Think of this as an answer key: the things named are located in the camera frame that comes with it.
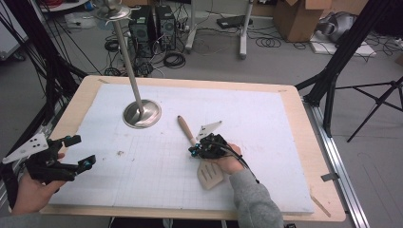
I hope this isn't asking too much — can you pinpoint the black tripod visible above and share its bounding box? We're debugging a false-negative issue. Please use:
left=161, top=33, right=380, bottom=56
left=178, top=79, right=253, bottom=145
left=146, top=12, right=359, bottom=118
left=335, top=75, right=403, bottom=143

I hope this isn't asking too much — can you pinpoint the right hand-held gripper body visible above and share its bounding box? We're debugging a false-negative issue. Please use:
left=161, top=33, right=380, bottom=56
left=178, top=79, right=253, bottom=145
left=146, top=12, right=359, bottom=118
left=194, top=120, right=228, bottom=160

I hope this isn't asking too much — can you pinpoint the aluminium rail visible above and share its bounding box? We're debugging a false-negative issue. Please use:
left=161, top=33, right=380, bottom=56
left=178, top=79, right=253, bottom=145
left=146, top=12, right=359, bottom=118
left=302, top=97, right=371, bottom=228

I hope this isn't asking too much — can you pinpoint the small grey clip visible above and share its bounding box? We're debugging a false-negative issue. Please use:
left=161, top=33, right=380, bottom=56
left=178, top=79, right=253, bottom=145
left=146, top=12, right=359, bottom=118
left=320, top=172, right=340, bottom=182

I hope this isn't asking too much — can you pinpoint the beige slotted spatula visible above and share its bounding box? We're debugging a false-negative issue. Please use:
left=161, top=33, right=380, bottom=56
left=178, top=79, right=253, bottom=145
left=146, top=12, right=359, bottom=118
left=176, top=115, right=225, bottom=191

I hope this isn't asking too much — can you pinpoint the grey bag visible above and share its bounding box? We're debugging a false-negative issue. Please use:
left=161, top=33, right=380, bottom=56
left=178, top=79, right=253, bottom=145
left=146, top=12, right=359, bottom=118
left=317, top=11, right=357, bottom=44

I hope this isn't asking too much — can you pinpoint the person's left hand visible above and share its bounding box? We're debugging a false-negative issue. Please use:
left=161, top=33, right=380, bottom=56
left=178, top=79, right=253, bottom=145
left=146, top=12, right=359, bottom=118
left=11, top=153, right=67, bottom=217

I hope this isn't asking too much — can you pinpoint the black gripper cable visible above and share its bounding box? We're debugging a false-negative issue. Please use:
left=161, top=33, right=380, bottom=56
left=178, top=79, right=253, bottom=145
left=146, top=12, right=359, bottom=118
left=215, top=142, right=260, bottom=184

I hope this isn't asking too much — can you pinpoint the thin wooden strip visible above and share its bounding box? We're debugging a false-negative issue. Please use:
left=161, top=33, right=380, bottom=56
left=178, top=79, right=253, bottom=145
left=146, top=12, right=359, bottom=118
left=310, top=194, right=333, bottom=219

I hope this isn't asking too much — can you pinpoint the black flat device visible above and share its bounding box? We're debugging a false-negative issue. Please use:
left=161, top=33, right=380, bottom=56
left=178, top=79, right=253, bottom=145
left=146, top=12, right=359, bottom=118
left=216, top=14, right=254, bottom=30

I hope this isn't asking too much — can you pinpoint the white stand leg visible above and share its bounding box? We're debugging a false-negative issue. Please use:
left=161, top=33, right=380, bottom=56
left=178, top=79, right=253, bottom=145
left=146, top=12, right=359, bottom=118
left=239, top=0, right=255, bottom=61
left=184, top=0, right=202, bottom=53

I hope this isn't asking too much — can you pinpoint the white board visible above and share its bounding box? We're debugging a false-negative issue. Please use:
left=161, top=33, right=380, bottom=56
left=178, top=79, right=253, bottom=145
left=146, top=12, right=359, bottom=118
left=308, top=30, right=378, bottom=58

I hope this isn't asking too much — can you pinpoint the white round table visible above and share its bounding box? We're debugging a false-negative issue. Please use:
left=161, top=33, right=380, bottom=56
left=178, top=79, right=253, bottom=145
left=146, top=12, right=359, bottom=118
left=37, top=0, right=91, bottom=13

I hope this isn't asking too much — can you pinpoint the white grid mat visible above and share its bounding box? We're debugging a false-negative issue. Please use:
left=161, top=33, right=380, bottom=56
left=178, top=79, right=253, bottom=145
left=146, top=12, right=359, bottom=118
left=48, top=83, right=316, bottom=215

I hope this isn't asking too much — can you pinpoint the metal stand with round base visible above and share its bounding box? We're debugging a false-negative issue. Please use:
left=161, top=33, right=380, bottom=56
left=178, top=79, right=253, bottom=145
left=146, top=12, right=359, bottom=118
left=94, top=0, right=163, bottom=130

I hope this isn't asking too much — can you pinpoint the white cabinet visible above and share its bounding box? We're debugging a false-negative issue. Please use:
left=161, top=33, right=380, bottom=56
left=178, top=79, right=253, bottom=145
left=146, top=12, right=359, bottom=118
left=0, top=0, right=30, bottom=62

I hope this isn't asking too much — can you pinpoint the black computer tower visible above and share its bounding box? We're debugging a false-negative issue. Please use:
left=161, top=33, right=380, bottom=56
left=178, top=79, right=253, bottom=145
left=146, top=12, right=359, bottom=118
left=154, top=4, right=177, bottom=52
left=127, top=5, right=157, bottom=60

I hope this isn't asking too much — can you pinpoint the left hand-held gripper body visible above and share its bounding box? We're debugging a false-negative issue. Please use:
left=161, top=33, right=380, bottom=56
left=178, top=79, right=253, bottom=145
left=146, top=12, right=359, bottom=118
left=1, top=132, right=81, bottom=185

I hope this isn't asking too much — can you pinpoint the black frame post with cables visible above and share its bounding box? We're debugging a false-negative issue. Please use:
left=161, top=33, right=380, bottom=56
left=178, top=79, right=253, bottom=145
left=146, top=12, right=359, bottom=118
left=0, top=0, right=89, bottom=153

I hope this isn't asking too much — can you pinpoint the person's right hand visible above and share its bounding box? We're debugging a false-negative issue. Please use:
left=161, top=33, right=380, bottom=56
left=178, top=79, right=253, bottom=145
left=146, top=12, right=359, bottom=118
left=211, top=142, right=244, bottom=176

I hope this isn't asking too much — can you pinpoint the coil of black cable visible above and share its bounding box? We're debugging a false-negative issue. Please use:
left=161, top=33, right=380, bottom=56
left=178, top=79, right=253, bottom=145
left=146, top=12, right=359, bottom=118
left=255, top=36, right=282, bottom=49
left=104, top=39, right=121, bottom=53
left=163, top=50, right=187, bottom=69

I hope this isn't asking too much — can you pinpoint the cardboard box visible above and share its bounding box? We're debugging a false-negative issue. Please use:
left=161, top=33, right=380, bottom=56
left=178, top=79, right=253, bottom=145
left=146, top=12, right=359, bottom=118
left=273, top=0, right=334, bottom=44

